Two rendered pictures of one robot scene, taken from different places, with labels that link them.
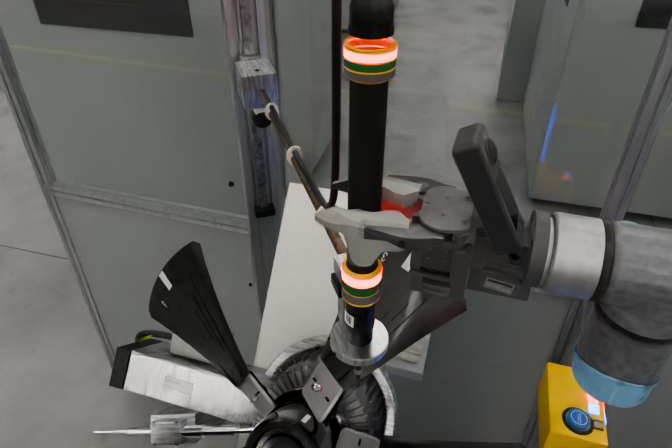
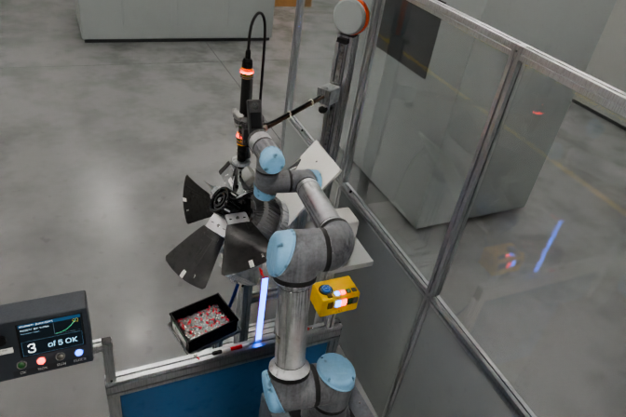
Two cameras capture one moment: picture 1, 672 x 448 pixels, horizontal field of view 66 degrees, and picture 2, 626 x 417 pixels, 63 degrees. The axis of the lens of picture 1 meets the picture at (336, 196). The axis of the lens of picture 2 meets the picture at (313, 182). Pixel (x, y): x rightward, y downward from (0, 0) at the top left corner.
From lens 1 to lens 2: 155 cm
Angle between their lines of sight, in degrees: 37
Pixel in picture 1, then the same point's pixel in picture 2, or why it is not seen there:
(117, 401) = not seen: hidden behind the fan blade
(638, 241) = (263, 141)
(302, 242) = (303, 164)
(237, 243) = not seen: hidden behind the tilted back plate
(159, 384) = (227, 179)
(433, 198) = not seen: hidden behind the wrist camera
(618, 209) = (447, 247)
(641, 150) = (458, 214)
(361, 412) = (259, 220)
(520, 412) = (393, 369)
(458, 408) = (372, 347)
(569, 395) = (336, 285)
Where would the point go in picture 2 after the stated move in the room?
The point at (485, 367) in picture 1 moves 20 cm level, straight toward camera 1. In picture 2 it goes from (387, 323) to (347, 328)
